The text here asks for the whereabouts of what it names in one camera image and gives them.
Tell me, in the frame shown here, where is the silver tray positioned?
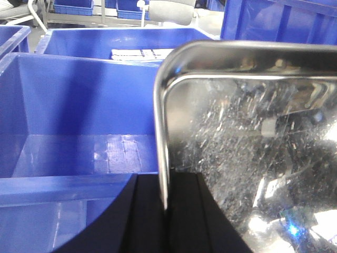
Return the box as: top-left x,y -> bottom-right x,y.
153,40 -> 336,252

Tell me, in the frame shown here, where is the blue bin behind centre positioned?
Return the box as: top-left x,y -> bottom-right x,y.
35,27 -> 215,62

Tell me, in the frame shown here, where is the blue bin lower left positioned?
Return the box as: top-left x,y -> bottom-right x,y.
1,25 -> 31,59

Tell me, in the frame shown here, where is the blue bin lower right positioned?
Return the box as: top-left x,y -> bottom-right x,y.
220,1 -> 336,45

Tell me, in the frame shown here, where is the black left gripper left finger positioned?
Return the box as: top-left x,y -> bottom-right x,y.
56,174 -> 168,252

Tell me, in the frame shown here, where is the blue bin lower centre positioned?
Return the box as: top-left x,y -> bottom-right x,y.
1,53 -> 157,252

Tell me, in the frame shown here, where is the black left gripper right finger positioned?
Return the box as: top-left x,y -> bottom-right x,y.
168,172 -> 251,252

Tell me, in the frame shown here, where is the blue bin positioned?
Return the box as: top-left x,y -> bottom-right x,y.
220,1 -> 336,45
35,27 -> 215,62
1,53 -> 157,252
1,25 -> 31,59

